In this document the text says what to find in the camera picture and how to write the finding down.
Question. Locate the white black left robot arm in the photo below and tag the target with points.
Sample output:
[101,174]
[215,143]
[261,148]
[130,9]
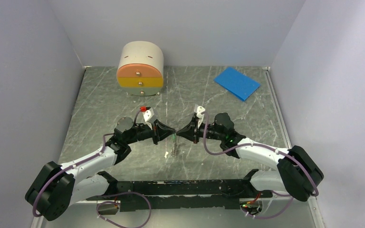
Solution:
[81,163]

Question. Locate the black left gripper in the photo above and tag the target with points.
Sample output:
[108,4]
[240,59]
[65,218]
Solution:
[162,131]

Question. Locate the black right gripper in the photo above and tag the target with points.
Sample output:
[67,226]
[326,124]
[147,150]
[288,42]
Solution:
[189,130]

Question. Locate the round mini drawer cabinet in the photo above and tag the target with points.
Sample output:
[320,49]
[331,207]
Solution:
[140,70]

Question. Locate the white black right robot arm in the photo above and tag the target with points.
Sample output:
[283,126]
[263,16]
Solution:
[293,170]

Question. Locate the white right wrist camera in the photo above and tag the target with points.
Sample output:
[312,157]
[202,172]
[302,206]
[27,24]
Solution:
[199,113]

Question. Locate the blue rectangular sheet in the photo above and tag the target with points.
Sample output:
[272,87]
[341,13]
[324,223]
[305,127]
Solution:
[237,83]

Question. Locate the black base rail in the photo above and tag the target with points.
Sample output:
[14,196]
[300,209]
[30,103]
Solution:
[227,194]

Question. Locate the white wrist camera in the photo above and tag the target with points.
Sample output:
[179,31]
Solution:
[149,115]
[199,113]

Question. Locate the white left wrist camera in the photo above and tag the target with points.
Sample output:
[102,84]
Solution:
[149,115]

